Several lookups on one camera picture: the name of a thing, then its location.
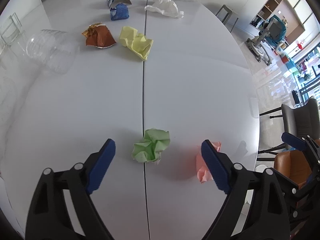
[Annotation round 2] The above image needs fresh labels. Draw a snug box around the pink paper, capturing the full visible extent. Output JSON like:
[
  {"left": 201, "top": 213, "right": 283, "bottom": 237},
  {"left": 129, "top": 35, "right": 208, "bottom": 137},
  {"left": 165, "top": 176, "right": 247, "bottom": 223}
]
[{"left": 195, "top": 146, "right": 213, "bottom": 184}]

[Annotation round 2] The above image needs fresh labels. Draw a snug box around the green paper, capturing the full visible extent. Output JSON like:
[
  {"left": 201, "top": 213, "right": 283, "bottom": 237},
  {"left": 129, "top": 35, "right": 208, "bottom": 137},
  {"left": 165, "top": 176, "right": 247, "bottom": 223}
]
[{"left": 131, "top": 128, "right": 170, "bottom": 164}]

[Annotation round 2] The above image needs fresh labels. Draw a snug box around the brown leather seat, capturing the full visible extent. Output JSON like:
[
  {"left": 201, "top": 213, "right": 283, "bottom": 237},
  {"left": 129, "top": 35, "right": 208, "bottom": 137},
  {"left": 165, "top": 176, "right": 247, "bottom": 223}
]
[{"left": 274, "top": 150, "right": 312, "bottom": 188}]

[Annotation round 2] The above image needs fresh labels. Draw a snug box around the grey chair with black legs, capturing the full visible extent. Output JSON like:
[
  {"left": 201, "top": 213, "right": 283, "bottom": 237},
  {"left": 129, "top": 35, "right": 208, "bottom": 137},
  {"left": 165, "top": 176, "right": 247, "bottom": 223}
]
[{"left": 257, "top": 97, "right": 320, "bottom": 156}]

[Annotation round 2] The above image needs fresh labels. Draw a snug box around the grey blue exercise machine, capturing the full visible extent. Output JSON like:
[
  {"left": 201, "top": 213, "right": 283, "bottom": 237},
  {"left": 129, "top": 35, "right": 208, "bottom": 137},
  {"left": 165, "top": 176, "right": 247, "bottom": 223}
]
[{"left": 246, "top": 15, "right": 287, "bottom": 66}]

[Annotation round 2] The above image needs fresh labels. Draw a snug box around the grey metal stool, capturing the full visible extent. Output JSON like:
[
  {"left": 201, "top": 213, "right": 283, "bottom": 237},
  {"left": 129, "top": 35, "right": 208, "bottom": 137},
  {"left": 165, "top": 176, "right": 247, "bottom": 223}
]
[{"left": 215, "top": 4, "right": 239, "bottom": 27}]

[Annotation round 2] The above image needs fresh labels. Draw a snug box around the clear crushed plastic bottle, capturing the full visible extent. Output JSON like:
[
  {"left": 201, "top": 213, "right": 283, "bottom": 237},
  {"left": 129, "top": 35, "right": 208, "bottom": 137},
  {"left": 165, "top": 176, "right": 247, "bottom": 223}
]
[{"left": 25, "top": 29, "right": 79, "bottom": 75}]

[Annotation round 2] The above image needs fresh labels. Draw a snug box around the clear glass cup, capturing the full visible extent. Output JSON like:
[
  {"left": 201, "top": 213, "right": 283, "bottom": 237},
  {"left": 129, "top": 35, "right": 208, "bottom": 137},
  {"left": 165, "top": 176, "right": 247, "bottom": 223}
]
[{"left": 1, "top": 13, "right": 27, "bottom": 49}]

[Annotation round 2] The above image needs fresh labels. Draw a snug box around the brown foil snack wrapper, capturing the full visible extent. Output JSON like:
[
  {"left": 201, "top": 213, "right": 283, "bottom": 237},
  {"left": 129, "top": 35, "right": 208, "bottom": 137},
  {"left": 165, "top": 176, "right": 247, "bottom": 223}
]
[{"left": 82, "top": 23, "right": 117, "bottom": 49}]

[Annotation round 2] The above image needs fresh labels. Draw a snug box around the crumpled white tissue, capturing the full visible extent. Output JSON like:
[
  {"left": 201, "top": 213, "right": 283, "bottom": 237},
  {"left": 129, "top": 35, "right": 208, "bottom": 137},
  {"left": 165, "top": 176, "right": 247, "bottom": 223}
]
[{"left": 144, "top": 0, "right": 184, "bottom": 18}]

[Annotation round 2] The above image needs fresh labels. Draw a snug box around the crumpled yellow paper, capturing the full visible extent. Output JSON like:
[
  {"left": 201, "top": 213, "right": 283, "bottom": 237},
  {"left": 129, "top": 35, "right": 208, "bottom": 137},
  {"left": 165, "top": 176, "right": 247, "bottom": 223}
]
[{"left": 119, "top": 26, "right": 153, "bottom": 61}]

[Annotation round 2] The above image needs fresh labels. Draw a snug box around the small blue crumpled wrapper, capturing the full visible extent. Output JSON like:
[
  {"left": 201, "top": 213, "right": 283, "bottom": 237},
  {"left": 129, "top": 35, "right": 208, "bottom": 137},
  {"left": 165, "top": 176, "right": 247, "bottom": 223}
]
[{"left": 110, "top": 3, "right": 129, "bottom": 21}]

